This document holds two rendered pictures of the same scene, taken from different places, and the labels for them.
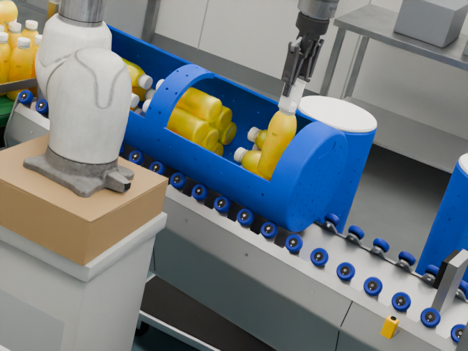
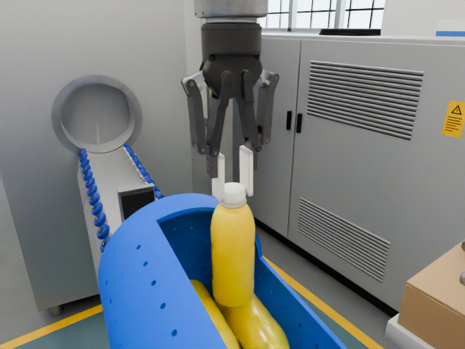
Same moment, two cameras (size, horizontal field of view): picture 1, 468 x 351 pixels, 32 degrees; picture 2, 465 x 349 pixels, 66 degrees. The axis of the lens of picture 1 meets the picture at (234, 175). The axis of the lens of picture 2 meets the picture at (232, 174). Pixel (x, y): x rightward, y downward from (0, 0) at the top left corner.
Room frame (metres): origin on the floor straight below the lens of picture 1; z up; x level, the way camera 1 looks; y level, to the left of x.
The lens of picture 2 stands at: (2.25, 0.19, 1.50)
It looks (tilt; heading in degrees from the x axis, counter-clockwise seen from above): 23 degrees down; 215
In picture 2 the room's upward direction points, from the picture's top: straight up
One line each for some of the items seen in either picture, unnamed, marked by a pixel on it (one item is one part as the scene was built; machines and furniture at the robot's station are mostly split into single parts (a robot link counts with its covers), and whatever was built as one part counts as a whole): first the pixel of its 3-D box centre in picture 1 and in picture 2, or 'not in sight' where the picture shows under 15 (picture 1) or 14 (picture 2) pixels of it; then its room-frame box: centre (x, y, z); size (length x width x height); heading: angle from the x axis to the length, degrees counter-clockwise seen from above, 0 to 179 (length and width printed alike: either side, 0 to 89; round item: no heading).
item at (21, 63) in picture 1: (20, 71); not in sight; (2.36, 0.73, 0.99); 0.07 x 0.07 x 0.19
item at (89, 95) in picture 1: (91, 100); not in sight; (1.60, 0.34, 1.27); 0.18 x 0.16 x 0.22; 28
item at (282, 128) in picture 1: (278, 141); (232, 248); (1.86, -0.09, 1.17); 0.07 x 0.07 x 0.19
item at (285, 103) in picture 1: (287, 95); (245, 171); (1.84, -0.08, 1.30); 0.03 x 0.01 x 0.07; 61
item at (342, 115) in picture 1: (336, 113); not in sight; (2.59, -0.29, 1.03); 0.28 x 0.28 x 0.01
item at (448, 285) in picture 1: (446, 283); (139, 212); (1.67, -0.55, 1.00); 0.10 x 0.04 x 0.15; 151
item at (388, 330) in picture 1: (394, 322); not in sight; (1.58, -0.44, 0.92); 0.08 x 0.03 x 0.05; 151
